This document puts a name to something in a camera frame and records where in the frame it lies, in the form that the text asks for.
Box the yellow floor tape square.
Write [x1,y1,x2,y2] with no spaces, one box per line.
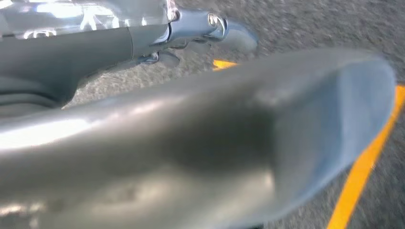
[213,59,405,229]

